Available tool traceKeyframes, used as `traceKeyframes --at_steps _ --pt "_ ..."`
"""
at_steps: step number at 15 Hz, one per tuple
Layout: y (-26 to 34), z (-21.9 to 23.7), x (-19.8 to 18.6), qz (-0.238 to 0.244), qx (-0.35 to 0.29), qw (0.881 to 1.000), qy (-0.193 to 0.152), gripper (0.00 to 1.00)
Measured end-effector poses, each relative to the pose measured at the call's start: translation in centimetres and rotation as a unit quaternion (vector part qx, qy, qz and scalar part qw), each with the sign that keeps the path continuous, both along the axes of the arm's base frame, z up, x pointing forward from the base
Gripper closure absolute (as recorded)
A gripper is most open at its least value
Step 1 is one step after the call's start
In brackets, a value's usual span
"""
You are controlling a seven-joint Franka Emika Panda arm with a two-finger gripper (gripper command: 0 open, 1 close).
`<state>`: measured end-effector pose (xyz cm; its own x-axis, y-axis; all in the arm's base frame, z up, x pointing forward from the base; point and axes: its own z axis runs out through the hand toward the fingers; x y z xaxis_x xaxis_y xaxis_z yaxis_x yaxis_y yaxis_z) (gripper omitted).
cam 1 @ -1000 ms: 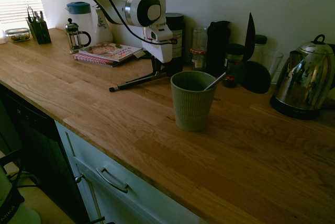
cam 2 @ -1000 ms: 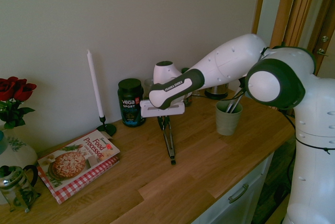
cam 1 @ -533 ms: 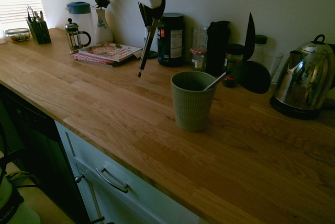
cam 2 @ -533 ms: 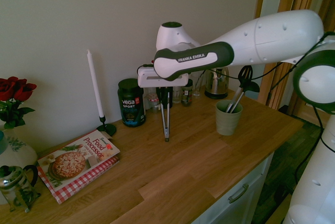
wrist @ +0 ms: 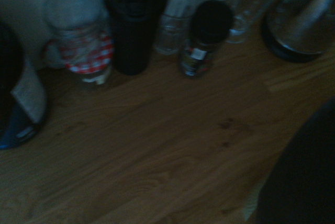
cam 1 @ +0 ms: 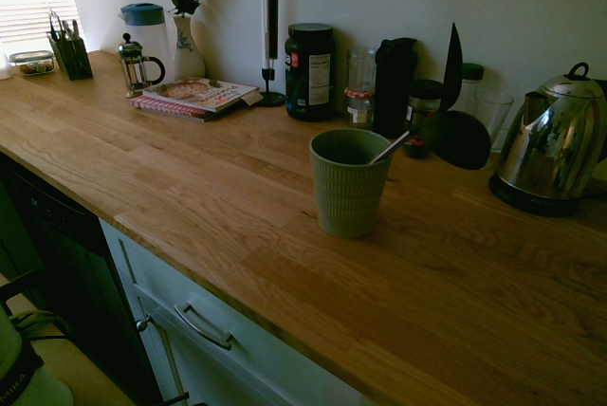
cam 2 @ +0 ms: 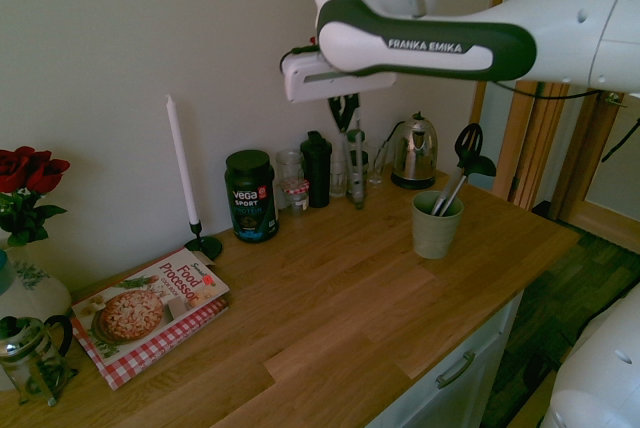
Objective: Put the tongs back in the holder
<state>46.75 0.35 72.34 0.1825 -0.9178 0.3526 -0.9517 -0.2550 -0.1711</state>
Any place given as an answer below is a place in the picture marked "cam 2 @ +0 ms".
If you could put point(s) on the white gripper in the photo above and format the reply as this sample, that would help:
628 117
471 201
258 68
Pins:
310 78

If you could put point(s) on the black metal kitchen tongs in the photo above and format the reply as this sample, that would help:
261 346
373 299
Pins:
356 183

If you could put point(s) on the pale green utensil holder cup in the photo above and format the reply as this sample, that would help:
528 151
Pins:
437 238

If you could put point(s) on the black candle holder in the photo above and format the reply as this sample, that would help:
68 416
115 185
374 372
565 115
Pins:
205 246

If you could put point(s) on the spice jar green lid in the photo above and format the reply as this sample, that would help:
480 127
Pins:
352 137

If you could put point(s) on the clear drinking glass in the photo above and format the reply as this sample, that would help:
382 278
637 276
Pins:
337 178

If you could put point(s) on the black shaker bottle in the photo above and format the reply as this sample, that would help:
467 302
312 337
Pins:
317 173

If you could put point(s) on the tall clear glass jar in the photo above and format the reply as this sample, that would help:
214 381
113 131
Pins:
289 163

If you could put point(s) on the chrome electric kettle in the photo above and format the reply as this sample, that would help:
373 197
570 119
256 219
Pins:
415 153

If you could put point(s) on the small jar red checked lid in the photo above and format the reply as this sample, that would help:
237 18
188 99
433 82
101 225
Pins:
296 195

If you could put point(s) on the black slotted spatula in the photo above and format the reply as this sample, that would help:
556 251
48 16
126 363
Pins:
470 140

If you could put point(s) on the Vega Sport protein tub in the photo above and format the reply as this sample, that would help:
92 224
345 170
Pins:
251 198

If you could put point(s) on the white taper candle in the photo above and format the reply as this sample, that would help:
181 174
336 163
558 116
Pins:
181 163

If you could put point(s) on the Food Processor cookbook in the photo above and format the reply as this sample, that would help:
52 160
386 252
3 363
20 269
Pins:
150 305

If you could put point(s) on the white cabinet drawer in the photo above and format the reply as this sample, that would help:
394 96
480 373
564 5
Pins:
465 398

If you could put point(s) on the red roses bouquet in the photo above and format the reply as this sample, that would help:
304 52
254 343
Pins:
27 183

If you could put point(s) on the red checked book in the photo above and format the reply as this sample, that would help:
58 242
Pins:
130 370

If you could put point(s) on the white floral print vase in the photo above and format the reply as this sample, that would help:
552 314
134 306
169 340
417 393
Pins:
35 288

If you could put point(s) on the teal round object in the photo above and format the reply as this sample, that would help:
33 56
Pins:
6 273

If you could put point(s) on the glass French press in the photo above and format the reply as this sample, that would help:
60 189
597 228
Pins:
35 363

